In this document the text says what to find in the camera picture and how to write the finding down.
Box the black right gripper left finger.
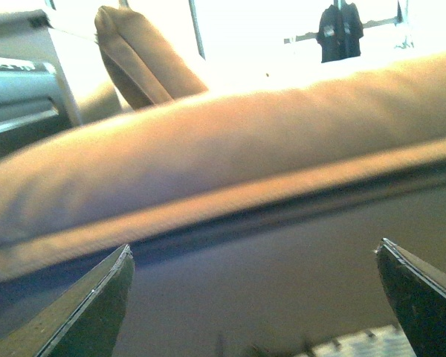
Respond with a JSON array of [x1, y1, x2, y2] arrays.
[[0, 245, 135, 356]]

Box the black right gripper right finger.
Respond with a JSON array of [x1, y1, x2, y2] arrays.
[[375, 238, 446, 356]]

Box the black clothes drying rack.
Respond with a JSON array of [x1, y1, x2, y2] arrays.
[[282, 1, 410, 57]]

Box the tan leather sofa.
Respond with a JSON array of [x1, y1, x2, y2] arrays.
[[0, 4, 446, 357]]

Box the white appliance at left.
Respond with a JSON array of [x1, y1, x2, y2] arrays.
[[0, 9, 83, 158]]

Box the black printed t-shirt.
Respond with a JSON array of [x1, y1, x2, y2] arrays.
[[316, 1, 363, 63]]

